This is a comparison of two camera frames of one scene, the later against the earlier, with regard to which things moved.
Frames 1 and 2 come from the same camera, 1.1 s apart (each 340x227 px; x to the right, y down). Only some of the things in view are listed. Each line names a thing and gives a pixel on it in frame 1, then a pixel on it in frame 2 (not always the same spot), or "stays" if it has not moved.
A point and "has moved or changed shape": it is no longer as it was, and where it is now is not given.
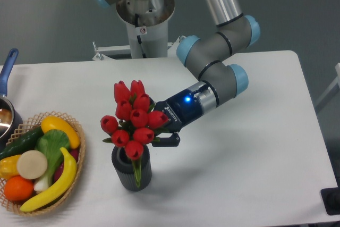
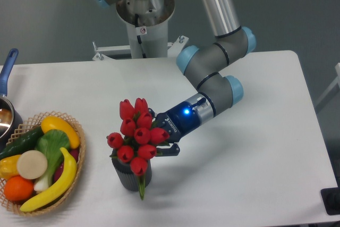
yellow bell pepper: (8, 167) stays
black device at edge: (330, 197) stays
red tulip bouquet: (139, 124) has moved or changed shape
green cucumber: (26, 142) stays
